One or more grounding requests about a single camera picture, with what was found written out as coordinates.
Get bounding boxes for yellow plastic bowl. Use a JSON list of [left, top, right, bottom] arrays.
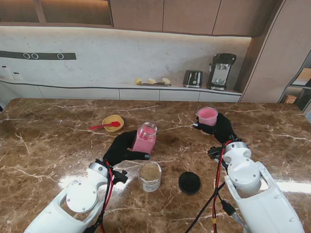
[[102, 115, 124, 133]]

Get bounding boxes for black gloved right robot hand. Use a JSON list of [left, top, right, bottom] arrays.
[[193, 113, 236, 145]]

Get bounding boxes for wooden wall cabinet doors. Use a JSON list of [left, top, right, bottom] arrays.
[[109, 0, 279, 37]]

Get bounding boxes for dark wooden cutting board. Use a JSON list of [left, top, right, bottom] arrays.
[[139, 82, 172, 87]]

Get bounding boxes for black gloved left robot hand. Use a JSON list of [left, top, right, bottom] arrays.
[[103, 130, 151, 167]]

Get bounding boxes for pink container with white lid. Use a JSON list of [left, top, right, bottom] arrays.
[[132, 121, 158, 155]]

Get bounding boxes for white counter with drawers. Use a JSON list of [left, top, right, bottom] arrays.
[[0, 79, 243, 102]]

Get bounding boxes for black round jar lid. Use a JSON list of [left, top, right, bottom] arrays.
[[178, 171, 202, 195]]

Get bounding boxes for pink measuring cup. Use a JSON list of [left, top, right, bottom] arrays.
[[196, 108, 218, 127]]

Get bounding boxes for tall wooden side panel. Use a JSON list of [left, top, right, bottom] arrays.
[[239, 0, 311, 104]]

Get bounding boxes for black wall socket strip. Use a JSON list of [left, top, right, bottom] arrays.
[[0, 50, 77, 61]]

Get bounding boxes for open shelf unit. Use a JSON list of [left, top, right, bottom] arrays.
[[278, 50, 311, 115]]

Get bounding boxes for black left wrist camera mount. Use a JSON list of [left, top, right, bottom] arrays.
[[113, 169, 129, 184]]

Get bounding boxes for black espresso machine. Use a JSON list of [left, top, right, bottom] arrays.
[[206, 52, 237, 92]]

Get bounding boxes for red left arm cable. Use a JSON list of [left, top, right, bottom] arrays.
[[97, 164, 115, 233]]

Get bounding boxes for red plastic scoop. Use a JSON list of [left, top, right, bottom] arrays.
[[89, 121, 121, 131]]

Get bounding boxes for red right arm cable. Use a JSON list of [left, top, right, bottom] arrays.
[[187, 143, 236, 233]]

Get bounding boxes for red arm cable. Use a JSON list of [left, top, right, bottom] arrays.
[[187, 143, 236, 233], [97, 164, 115, 233]]

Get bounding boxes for clear labelled grain jar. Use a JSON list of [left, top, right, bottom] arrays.
[[139, 162, 162, 193]]

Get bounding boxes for open lit wall cabinet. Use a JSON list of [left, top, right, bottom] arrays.
[[0, 0, 114, 28]]

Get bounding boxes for black and steel toaster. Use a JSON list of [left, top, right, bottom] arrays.
[[182, 69, 204, 89]]

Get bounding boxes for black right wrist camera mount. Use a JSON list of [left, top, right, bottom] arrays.
[[207, 146, 223, 161]]

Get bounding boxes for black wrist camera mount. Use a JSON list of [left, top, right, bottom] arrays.
[[207, 146, 223, 161], [113, 169, 129, 184]]

